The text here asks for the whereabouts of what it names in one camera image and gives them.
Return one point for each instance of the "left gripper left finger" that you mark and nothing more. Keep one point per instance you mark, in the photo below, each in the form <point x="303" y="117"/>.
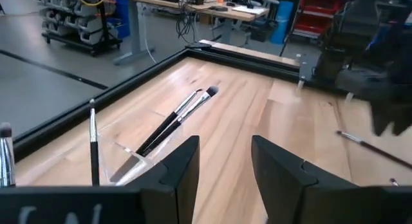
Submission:
<point x="180" y="192"/>

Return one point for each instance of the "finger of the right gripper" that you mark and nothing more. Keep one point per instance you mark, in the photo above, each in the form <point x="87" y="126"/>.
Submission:
<point x="381" y="116"/>
<point x="402" y="116"/>

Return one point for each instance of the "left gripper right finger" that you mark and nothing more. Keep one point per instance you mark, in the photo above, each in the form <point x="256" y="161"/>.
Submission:
<point x="280" y="185"/>

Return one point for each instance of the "thin black makeup brush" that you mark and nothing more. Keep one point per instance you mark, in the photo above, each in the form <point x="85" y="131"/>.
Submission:
<point x="94" y="153"/>

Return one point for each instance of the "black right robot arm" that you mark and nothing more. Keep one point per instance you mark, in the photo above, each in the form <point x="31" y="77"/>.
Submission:
<point x="351" y="31"/>

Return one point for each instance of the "clear acrylic organizer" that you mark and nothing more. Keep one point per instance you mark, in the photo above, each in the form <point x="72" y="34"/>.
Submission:
<point x="112" y="159"/>

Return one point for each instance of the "shelf rack with red bins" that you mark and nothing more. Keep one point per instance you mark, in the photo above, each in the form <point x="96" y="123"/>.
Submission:
<point x="315" y="11"/>

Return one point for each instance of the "blue barrel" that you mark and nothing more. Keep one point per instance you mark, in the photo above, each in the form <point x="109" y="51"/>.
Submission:
<point x="281" y="22"/>

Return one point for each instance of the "grey desk leg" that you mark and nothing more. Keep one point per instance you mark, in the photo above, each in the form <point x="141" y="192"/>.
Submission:
<point x="136" y="31"/>

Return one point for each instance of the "blue container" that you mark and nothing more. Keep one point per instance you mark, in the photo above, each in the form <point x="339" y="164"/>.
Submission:
<point x="122" y="21"/>

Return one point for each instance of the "wooden desk top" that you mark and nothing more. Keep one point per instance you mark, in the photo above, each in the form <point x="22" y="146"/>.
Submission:
<point x="222" y="13"/>

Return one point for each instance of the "black cart with grey bins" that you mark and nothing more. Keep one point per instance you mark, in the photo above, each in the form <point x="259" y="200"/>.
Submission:
<point x="87" y="24"/>

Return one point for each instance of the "black aluminium table frame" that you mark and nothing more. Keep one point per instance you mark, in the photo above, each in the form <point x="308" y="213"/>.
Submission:
<point x="64" y="121"/>

